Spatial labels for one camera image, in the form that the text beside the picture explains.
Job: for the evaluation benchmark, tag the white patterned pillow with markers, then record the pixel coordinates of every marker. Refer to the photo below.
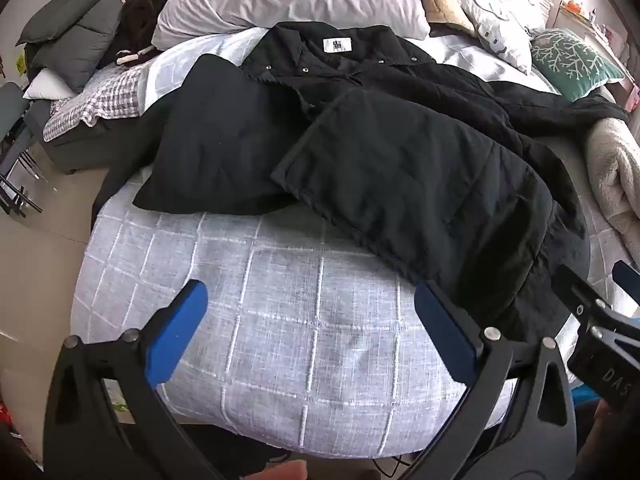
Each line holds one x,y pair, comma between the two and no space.
495,5

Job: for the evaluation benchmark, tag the plaid cloth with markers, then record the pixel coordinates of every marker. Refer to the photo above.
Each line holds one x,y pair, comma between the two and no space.
95,102

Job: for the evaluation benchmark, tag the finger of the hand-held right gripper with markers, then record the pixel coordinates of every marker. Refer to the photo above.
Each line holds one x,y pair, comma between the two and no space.
629,282
575,290

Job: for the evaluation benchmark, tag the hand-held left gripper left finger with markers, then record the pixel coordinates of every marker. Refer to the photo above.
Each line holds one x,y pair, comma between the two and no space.
180,325

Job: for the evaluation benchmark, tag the large white pillow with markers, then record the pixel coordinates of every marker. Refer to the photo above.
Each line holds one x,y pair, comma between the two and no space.
300,0

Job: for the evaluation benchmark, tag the black quilted jacket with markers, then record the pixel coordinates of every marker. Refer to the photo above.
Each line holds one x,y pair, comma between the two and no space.
390,160

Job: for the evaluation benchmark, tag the green coral print cushion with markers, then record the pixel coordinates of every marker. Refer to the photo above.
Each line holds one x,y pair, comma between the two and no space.
575,60

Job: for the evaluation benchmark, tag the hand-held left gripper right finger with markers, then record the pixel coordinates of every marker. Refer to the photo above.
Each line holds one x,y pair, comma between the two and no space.
445,332

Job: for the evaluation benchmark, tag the bed with grey checked cover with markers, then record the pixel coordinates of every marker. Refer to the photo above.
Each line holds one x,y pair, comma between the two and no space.
280,320

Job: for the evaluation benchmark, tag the black folding chair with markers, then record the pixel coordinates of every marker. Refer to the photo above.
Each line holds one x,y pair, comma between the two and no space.
15,150

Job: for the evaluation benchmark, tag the small white cushion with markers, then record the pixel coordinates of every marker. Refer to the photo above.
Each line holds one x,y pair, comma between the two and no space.
47,85

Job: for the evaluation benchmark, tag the person's left hand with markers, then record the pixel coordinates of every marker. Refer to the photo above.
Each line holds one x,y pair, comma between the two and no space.
280,471

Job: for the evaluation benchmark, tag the cream fleece blanket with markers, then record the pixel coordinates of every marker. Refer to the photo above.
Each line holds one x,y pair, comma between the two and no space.
617,170

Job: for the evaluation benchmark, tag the grey bench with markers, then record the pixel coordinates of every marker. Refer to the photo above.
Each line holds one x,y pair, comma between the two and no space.
70,147

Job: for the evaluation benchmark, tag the person's right forearm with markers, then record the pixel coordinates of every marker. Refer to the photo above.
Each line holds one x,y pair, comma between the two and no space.
607,440

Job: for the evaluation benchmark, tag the grey puffer jacket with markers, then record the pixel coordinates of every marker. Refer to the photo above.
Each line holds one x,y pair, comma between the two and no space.
75,30

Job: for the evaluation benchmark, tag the dark brown garment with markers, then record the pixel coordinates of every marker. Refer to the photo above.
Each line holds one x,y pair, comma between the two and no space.
142,15

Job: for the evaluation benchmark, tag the white bookshelf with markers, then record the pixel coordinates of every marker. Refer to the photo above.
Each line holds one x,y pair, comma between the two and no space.
585,5

